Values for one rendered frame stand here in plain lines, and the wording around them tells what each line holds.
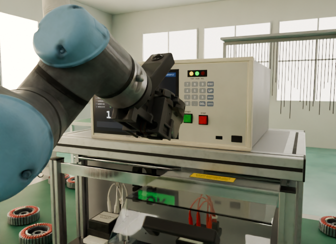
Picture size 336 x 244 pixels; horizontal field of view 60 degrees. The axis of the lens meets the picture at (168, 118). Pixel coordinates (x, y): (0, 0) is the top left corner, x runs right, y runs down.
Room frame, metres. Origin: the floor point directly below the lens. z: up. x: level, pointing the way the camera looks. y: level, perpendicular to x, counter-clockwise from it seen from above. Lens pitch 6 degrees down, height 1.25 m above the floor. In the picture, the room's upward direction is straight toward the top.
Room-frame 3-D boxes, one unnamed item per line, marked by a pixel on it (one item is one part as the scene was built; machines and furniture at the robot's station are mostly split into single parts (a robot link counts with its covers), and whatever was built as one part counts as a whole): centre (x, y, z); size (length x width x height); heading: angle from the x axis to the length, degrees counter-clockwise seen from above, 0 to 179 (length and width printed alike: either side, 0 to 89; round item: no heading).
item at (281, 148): (0.90, -0.05, 1.09); 0.68 x 0.44 x 0.05; 65
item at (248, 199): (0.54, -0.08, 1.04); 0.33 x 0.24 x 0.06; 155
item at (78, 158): (0.77, 0.01, 1.04); 0.62 x 0.02 x 0.03; 65
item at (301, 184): (0.83, -0.38, 0.91); 0.28 x 0.03 x 0.32; 155
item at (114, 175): (0.70, 0.04, 1.03); 0.62 x 0.01 x 0.03; 65
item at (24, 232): (0.92, 0.43, 0.77); 0.11 x 0.11 x 0.04
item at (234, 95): (0.89, -0.06, 1.22); 0.44 x 0.39 x 0.20; 65
